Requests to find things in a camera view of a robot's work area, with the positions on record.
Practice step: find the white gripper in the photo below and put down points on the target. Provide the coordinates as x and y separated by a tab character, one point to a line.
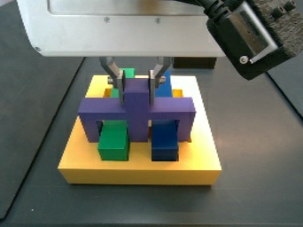
119	28

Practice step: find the purple cross-shaped block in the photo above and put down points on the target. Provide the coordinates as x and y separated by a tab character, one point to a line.
137	111

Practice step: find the yellow slotted board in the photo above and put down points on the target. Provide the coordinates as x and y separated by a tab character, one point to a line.
197	168

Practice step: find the black U-shaped block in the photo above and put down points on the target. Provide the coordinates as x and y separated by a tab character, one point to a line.
194	62

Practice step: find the blue long bar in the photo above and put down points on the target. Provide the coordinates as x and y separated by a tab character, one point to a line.
165	146

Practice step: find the green long bar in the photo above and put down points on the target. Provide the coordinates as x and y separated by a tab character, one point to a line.
114	141

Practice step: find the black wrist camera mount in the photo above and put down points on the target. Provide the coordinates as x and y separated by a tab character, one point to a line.
260	32

